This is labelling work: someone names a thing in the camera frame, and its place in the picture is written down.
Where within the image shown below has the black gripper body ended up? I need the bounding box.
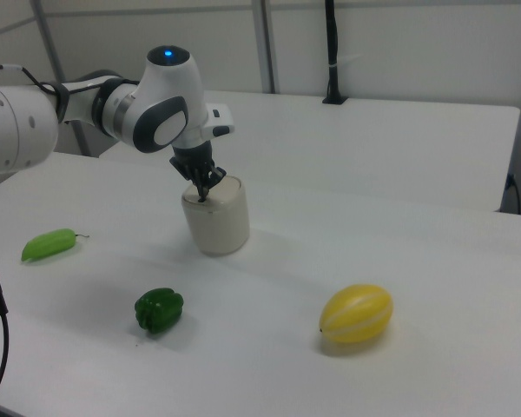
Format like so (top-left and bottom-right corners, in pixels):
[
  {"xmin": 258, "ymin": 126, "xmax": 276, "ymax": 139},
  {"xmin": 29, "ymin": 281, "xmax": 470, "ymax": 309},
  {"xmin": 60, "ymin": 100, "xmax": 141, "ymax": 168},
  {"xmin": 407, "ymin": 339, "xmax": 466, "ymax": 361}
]
[{"xmin": 168, "ymin": 141, "xmax": 221, "ymax": 186}]

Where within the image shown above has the beige garbage bin lid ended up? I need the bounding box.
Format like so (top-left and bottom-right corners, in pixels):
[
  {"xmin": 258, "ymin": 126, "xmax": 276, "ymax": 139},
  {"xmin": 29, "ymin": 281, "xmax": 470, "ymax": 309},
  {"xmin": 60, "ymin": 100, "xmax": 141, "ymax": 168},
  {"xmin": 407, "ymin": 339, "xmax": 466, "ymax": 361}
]
[{"xmin": 182, "ymin": 175, "xmax": 245, "ymax": 215}]

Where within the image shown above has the beige plastic garbage bin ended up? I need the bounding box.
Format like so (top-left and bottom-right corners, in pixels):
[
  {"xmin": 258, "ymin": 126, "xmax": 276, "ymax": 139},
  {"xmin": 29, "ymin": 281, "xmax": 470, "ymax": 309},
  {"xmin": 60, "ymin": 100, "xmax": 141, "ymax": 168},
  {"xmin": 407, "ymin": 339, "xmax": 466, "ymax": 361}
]
[{"xmin": 181, "ymin": 175, "xmax": 251, "ymax": 257}]

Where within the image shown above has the dark green toy bell pepper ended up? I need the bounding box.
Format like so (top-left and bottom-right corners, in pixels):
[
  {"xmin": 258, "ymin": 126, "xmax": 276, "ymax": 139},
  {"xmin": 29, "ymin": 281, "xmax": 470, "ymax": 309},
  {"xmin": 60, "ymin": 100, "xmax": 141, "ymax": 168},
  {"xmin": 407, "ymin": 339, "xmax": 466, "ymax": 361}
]
[{"xmin": 134, "ymin": 288, "xmax": 186, "ymax": 335}]

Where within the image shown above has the black pole with base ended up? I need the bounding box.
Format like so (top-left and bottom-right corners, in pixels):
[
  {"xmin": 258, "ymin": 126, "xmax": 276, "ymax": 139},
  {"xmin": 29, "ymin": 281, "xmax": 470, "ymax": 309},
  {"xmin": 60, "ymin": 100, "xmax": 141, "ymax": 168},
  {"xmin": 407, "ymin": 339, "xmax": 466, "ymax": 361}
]
[{"xmin": 321, "ymin": 0, "xmax": 348, "ymax": 106}]

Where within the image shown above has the yellow striped toy melon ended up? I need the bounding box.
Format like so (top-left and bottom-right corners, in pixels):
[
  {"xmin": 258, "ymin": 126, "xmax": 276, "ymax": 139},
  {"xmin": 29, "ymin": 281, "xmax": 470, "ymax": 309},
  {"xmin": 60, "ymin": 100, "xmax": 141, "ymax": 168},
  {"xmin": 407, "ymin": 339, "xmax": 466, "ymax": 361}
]
[{"xmin": 319, "ymin": 283, "xmax": 394, "ymax": 345}]

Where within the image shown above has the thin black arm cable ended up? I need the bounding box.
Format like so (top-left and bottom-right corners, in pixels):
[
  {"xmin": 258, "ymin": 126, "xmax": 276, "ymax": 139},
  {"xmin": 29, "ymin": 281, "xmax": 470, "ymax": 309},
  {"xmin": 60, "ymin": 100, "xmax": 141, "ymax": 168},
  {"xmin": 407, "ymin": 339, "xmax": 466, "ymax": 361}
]
[{"xmin": 0, "ymin": 64, "xmax": 141, "ymax": 124}]

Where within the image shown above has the dark cable at table edge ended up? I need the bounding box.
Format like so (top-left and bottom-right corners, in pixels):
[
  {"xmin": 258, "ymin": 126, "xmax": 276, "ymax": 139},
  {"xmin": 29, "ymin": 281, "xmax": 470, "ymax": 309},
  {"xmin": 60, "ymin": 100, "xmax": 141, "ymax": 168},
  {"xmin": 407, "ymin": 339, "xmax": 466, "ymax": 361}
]
[{"xmin": 505, "ymin": 172, "xmax": 521, "ymax": 215}]

